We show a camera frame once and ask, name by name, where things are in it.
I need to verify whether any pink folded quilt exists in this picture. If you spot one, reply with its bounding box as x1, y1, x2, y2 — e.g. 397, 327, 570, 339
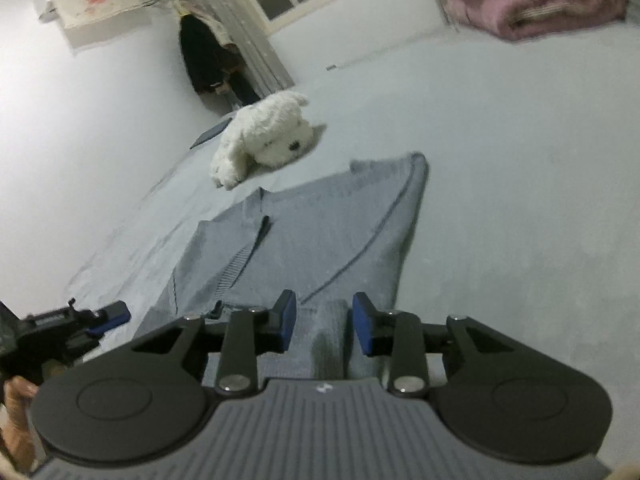
445, 0, 628, 42

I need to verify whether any dark hanging jacket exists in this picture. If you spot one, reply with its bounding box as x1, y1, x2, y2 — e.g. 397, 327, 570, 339
179, 12, 262, 107

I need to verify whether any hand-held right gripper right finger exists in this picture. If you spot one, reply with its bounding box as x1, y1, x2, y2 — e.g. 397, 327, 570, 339
352, 291, 523, 397

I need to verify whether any covered wall air conditioner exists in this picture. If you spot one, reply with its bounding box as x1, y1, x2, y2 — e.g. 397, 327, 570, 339
34, 0, 168, 53

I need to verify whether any grey curtain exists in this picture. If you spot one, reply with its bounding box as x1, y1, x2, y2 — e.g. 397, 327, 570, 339
160, 0, 296, 96

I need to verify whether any person's left forearm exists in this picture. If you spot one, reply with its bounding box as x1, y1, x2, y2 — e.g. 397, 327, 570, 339
0, 427, 38, 476

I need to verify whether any grey knitted sweater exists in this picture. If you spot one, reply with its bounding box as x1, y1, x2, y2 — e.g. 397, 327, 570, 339
135, 151, 430, 386

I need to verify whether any person's left hand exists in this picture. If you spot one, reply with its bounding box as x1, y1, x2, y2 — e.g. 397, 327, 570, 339
2, 375, 41, 442

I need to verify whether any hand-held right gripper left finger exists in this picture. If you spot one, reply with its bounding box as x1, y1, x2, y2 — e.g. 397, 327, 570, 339
129, 289, 298, 395

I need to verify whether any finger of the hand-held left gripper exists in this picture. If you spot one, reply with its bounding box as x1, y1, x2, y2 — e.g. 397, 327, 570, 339
86, 301, 132, 337

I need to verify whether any white plush dog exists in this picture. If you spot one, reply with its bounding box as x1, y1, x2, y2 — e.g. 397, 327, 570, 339
209, 91, 316, 191

